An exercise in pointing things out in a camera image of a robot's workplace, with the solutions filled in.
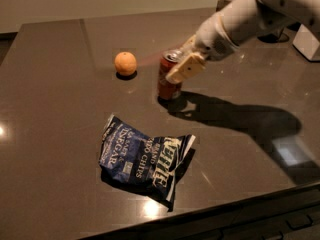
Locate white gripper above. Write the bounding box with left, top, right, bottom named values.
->
left=166, top=13, right=238, bottom=84

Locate red coke can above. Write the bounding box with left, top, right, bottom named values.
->
left=157, top=49, right=184, bottom=101

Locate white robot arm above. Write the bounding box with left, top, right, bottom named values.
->
left=166, top=0, right=320, bottom=84

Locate orange fruit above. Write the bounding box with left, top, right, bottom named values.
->
left=114, top=52, right=137, bottom=76

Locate blue kettle chips bag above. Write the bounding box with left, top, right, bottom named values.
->
left=99, top=115, right=195, bottom=209

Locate dark drawer front with handles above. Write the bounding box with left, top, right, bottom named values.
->
left=81, top=183, right=320, bottom=240

